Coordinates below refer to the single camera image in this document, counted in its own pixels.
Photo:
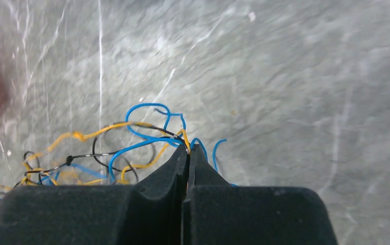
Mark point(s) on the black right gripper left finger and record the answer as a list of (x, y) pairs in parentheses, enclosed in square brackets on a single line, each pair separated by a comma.
[(148, 212)]

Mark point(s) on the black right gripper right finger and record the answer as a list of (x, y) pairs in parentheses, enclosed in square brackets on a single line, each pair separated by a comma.
[(215, 212)]

